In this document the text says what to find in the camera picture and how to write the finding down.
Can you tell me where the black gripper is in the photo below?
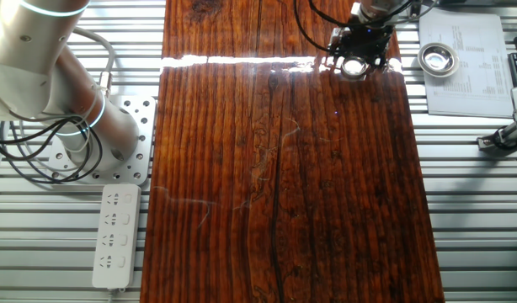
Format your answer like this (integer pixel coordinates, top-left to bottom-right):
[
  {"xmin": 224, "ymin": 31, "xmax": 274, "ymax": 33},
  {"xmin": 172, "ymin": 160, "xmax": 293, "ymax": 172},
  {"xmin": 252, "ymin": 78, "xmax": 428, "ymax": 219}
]
[{"xmin": 328, "ymin": 25, "xmax": 395, "ymax": 71}]

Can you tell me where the small metal bowl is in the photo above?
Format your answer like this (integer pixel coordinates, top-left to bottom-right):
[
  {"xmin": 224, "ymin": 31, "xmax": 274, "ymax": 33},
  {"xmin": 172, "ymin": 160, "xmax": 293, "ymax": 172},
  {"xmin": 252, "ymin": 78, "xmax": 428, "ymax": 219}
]
[{"xmin": 417, "ymin": 41, "xmax": 461, "ymax": 79}]

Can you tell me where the printed paper sheet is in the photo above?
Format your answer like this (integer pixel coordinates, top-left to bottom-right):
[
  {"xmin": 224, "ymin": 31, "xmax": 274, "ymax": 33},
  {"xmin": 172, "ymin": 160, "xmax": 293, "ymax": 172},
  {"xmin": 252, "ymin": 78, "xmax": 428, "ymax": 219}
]
[{"xmin": 418, "ymin": 8, "xmax": 515, "ymax": 119}]

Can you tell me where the wood grain table mat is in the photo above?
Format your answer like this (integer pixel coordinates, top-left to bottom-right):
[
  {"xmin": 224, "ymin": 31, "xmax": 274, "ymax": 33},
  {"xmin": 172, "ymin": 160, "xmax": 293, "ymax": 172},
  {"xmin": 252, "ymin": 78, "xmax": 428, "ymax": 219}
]
[{"xmin": 139, "ymin": 0, "xmax": 445, "ymax": 303}]

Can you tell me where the white power strip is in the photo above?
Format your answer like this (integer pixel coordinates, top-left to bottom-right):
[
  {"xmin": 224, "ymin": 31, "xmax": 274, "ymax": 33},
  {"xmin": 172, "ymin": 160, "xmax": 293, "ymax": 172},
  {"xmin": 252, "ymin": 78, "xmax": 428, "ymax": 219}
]
[{"xmin": 92, "ymin": 183, "xmax": 142, "ymax": 303}]

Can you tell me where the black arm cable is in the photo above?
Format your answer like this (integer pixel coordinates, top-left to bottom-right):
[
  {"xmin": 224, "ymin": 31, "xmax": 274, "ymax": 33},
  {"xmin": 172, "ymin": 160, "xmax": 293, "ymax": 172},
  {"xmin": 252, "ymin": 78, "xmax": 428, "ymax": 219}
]
[{"xmin": 291, "ymin": 0, "xmax": 415, "ymax": 54}]

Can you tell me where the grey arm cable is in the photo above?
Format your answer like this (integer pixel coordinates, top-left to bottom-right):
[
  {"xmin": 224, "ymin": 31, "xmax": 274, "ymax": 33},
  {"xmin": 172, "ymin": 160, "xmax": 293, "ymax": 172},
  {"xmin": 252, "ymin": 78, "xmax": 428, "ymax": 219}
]
[{"xmin": 391, "ymin": 0, "xmax": 441, "ymax": 24}]

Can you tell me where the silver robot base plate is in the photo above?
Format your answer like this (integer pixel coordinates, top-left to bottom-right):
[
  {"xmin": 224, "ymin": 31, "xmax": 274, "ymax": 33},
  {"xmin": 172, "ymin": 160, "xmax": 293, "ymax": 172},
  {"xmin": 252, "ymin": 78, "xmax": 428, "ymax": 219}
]
[{"xmin": 45, "ymin": 94, "xmax": 157, "ymax": 186}]

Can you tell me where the grey cable with metal connector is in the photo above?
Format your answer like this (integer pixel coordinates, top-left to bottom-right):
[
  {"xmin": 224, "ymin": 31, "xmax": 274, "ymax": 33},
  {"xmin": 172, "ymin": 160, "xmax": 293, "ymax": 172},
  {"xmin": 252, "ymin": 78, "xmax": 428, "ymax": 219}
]
[{"xmin": 72, "ymin": 27, "xmax": 117, "ymax": 100}]

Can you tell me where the black base cable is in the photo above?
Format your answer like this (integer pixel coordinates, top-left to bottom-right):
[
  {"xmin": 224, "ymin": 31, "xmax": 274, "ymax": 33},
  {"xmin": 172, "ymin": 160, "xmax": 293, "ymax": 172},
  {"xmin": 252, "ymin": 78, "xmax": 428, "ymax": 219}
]
[
  {"xmin": 0, "ymin": 117, "xmax": 104, "ymax": 185},
  {"xmin": 0, "ymin": 120, "xmax": 92, "ymax": 180}
]

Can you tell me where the thin white cable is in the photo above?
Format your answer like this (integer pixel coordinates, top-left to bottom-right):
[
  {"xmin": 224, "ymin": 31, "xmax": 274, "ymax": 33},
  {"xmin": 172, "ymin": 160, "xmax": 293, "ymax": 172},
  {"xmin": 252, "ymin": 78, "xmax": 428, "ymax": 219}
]
[{"xmin": 16, "ymin": 90, "xmax": 95, "ymax": 174}]

